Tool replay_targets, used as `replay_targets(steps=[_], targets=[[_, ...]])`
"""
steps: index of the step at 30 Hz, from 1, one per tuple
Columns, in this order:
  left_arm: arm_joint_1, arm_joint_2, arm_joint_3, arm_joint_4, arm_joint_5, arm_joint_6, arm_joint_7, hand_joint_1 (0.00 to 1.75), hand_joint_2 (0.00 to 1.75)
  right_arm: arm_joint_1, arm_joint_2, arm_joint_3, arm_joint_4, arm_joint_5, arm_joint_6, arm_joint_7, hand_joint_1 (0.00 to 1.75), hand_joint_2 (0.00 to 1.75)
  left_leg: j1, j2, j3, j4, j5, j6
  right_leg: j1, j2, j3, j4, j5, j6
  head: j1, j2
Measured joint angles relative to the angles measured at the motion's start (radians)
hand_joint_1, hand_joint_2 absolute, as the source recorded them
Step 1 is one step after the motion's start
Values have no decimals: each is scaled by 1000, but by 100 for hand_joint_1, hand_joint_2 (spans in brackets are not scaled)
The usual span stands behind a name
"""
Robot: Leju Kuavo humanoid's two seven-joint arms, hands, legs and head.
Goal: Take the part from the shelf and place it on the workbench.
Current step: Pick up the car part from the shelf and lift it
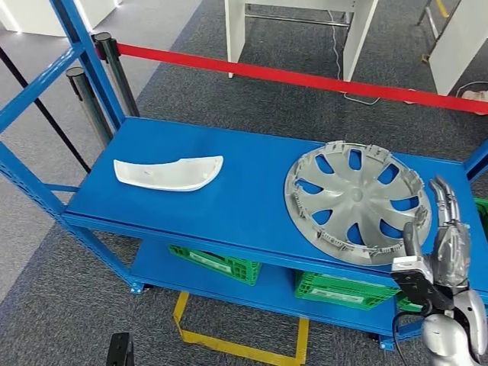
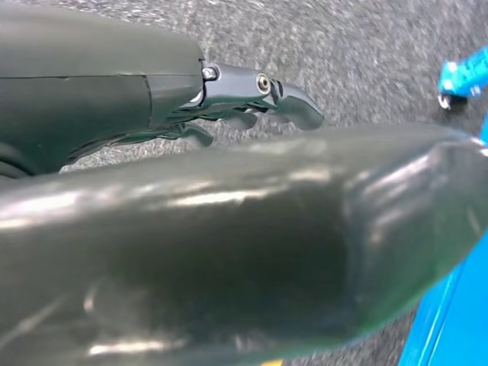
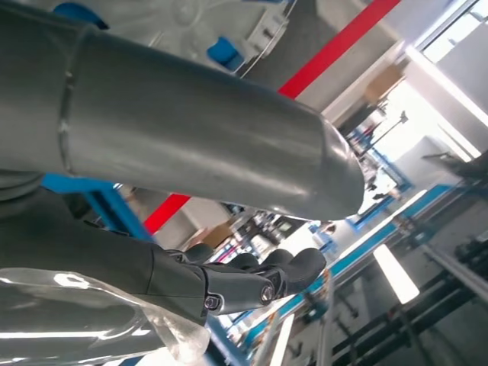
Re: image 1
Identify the black barrier belt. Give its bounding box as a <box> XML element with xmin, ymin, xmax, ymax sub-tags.
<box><xmin>0</xmin><ymin>46</ymin><xmax>91</xmax><ymax>175</ymax></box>

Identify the blue metal shelf rack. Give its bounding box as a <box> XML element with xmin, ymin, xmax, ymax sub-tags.
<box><xmin>0</xmin><ymin>0</ymin><xmax>488</xmax><ymax>352</ymax></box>

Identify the white curved plastic part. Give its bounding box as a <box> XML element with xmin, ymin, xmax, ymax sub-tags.
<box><xmin>113</xmin><ymin>155</ymin><xmax>225</xmax><ymax>193</ymax></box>

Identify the white desk with metal bar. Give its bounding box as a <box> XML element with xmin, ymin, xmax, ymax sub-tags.
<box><xmin>224</xmin><ymin>0</ymin><xmax>380</xmax><ymax>83</ymax></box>

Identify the white desk panel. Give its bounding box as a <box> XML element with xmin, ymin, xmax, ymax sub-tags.
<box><xmin>417</xmin><ymin>0</ymin><xmax>488</xmax><ymax>97</ymax></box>

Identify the pale floor power strip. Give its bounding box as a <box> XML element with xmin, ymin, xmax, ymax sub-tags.
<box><xmin>456</xmin><ymin>80</ymin><xmax>488</xmax><ymax>103</ymax></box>

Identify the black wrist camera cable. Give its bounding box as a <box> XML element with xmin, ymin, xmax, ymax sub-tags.
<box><xmin>392</xmin><ymin>309</ymin><xmax>430</xmax><ymax>355</ymax></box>

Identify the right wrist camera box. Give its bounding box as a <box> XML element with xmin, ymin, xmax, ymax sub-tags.
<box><xmin>390</xmin><ymin>255</ymin><xmax>455</xmax><ymax>314</ymax></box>

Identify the green plastic crate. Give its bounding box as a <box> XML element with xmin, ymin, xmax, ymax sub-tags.
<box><xmin>168</xmin><ymin>245</ymin><xmax>262</xmax><ymax>287</ymax></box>
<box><xmin>294</xmin><ymin>270</ymin><xmax>401</xmax><ymax>311</ymax></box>
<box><xmin>396</xmin><ymin>197</ymin><xmax>488</xmax><ymax>314</ymax></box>

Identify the white floor cable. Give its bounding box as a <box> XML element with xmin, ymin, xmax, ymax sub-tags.
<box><xmin>327</xmin><ymin>10</ymin><xmax>381</xmax><ymax>107</ymax></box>

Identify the red barrier belt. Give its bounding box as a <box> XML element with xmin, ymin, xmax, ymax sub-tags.
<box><xmin>94</xmin><ymin>43</ymin><xmax>488</xmax><ymax>116</ymax></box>

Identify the white glossy cabinet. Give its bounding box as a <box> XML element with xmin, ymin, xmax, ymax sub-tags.
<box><xmin>0</xmin><ymin>0</ymin><xmax>123</xmax><ymax>37</ymax></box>

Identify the silver plastic wheel hubcap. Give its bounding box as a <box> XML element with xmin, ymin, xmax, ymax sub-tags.
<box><xmin>284</xmin><ymin>140</ymin><xmax>433</xmax><ymax>267</ymax></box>

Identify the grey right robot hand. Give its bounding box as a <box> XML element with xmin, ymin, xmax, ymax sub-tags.
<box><xmin>403</xmin><ymin>175</ymin><xmax>472</xmax><ymax>291</ymax></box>

